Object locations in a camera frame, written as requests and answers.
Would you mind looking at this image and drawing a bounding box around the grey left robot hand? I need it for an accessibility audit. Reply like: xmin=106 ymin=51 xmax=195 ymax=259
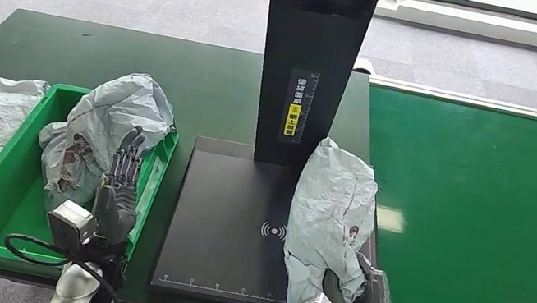
xmin=87 ymin=120 xmax=156 ymax=250

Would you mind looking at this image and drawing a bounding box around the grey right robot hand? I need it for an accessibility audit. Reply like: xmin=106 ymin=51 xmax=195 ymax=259
xmin=319 ymin=246 xmax=410 ymax=303

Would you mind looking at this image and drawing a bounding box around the grey parcel bag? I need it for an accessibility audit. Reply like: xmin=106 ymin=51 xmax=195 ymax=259
xmin=25 ymin=57 xmax=183 ymax=232
xmin=273 ymin=133 xmax=392 ymax=303

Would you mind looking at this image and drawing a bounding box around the black inbound scanner machine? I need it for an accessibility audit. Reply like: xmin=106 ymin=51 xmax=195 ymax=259
xmin=146 ymin=0 xmax=424 ymax=303

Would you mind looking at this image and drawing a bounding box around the green conveyor belt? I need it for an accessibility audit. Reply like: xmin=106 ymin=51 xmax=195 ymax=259
xmin=331 ymin=82 xmax=537 ymax=303

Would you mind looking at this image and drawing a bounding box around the white conveyor roller end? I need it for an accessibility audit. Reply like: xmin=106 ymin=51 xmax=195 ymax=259
xmin=351 ymin=56 xmax=377 ymax=76

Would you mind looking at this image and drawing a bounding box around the dark green table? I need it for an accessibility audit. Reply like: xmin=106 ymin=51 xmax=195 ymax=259
xmin=0 ymin=5 xmax=410 ymax=303

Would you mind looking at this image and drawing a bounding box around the black yellow ruler label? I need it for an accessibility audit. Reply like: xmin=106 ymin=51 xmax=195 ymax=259
xmin=277 ymin=67 xmax=323 ymax=148

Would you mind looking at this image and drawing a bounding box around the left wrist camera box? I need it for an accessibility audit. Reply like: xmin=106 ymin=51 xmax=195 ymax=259
xmin=42 ymin=197 xmax=101 ymax=256

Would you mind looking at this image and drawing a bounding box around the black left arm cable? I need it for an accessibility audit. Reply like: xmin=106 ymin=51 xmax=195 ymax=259
xmin=0 ymin=231 xmax=141 ymax=303

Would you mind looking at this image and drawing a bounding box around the aluminium conveyor frame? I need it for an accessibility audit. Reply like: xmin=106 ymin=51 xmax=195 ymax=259
xmin=324 ymin=72 xmax=537 ymax=303

